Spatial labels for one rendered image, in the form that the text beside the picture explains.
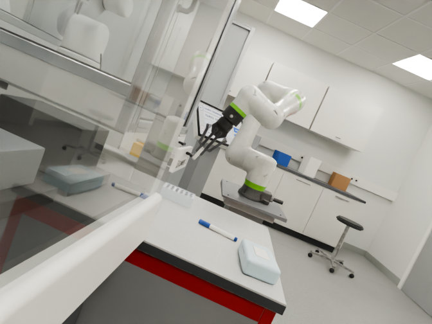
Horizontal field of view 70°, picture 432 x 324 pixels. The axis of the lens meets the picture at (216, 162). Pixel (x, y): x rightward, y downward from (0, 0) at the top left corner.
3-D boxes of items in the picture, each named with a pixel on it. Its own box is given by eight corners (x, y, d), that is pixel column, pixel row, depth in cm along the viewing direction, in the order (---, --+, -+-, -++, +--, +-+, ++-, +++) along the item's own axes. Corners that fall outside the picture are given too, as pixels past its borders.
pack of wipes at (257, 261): (236, 249, 93) (242, 236, 93) (265, 261, 94) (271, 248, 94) (241, 274, 79) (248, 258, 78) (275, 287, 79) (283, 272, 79)
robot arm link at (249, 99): (249, 83, 146) (248, 77, 135) (269, 101, 144) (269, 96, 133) (229, 105, 147) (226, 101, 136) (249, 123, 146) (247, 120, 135)
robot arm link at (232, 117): (243, 119, 147) (229, 105, 147) (243, 117, 135) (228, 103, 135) (235, 128, 147) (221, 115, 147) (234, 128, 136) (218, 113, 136)
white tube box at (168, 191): (191, 202, 122) (195, 194, 122) (189, 208, 114) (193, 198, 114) (162, 190, 122) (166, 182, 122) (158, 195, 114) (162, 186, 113)
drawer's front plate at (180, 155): (185, 166, 160) (193, 146, 159) (171, 173, 132) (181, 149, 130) (182, 165, 160) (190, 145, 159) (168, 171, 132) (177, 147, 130)
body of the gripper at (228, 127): (220, 114, 138) (206, 129, 139) (234, 126, 138) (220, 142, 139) (222, 115, 146) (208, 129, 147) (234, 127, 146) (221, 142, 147)
